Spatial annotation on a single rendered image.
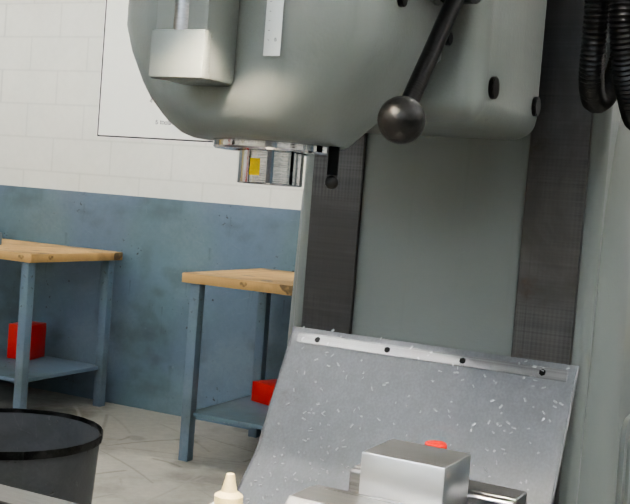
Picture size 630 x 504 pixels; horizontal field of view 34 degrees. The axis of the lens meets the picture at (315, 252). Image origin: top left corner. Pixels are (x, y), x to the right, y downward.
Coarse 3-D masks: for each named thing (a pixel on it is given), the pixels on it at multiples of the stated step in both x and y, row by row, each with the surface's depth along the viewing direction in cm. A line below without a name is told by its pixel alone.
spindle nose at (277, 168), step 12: (240, 156) 75; (252, 156) 74; (264, 156) 74; (276, 156) 74; (288, 156) 74; (300, 156) 75; (240, 168) 75; (264, 168) 74; (276, 168) 74; (288, 168) 74; (300, 168) 75; (240, 180) 75; (252, 180) 74; (264, 180) 74; (276, 180) 74; (288, 180) 74; (300, 180) 75
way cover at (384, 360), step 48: (336, 336) 114; (288, 384) 114; (336, 384) 111; (432, 384) 107; (480, 384) 105; (528, 384) 104; (288, 432) 111; (336, 432) 109; (384, 432) 107; (432, 432) 105; (480, 432) 103; (528, 432) 102; (288, 480) 108; (336, 480) 106; (480, 480) 101; (528, 480) 99
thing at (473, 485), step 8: (360, 464) 78; (352, 472) 76; (352, 480) 76; (472, 480) 76; (352, 488) 76; (472, 488) 73; (480, 488) 74; (488, 488) 74; (496, 488) 74; (504, 488) 74; (472, 496) 72; (480, 496) 72; (488, 496) 72; (496, 496) 72; (504, 496) 72; (512, 496) 72; (520, 496) 72
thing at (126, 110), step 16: (112, 0) 599; (128, 0) 594; (112, 16) 599; (112, 32) 599; (112, 48) 599; (128, 48) 594; (112, 64) 600; (128, 64) 595; (112, 80) 600; (128, 80) 595; (112, 96) 600; (128, 96) 595; (144, 96) 590; (112, 112) 600; (128, 112) 595; (144, 112) 590; (160, 112) 585; (112, 128) 600; (128, 128) 595; (144, 128) 590; (160, 128) 585; (176, 128) 581
